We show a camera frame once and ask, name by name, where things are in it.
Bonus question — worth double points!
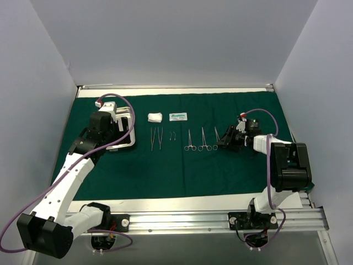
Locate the steel tweezers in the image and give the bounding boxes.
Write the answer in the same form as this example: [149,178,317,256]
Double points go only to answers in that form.
[157,128,163,150]
[151,128,156,151]

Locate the aluminium back frame rail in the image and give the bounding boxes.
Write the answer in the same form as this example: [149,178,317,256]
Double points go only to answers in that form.
[81,83,274,89]

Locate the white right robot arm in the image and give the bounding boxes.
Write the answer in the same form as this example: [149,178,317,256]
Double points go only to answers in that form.
[216,116,312,228]

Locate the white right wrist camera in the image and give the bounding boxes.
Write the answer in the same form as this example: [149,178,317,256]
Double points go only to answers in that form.
[236,113,247,133]

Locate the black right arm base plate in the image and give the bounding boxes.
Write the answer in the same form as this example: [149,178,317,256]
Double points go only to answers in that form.
[227,212,279,230]

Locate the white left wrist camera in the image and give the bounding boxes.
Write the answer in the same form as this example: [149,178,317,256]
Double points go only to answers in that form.
[95,101,117,116]

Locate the steel hemostat clamp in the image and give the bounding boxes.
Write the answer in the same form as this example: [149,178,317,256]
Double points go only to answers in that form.
[184,129,197,151]
[197,127,212,152]

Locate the steel surgical scissors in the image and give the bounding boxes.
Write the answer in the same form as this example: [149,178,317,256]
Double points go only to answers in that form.
[212,127,220,151]

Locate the stainless steel instrument tray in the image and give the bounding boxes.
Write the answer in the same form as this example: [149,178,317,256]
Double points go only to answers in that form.
[106,107,136,151]

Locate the white gauze pad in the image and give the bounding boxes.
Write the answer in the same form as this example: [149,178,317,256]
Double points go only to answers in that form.
[147,113,163,123]

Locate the white green labelled packet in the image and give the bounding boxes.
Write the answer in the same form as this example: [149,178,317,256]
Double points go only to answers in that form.
[169,113,188,121]

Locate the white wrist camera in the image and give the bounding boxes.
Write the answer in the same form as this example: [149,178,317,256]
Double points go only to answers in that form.
[95,101,117,116]
[236,113,247,133]

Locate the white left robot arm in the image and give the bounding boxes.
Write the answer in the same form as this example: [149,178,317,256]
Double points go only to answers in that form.
[17,102,133,259]

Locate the aluminium front frame rail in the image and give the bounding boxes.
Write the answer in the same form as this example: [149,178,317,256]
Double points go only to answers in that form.
[29,209,329,237]

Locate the dark green surgical drape cloth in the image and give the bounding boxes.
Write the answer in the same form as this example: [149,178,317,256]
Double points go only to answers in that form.
[75,92,291,201]

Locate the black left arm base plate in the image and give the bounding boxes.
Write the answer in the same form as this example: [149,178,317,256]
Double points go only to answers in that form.
[109,214,130,233]

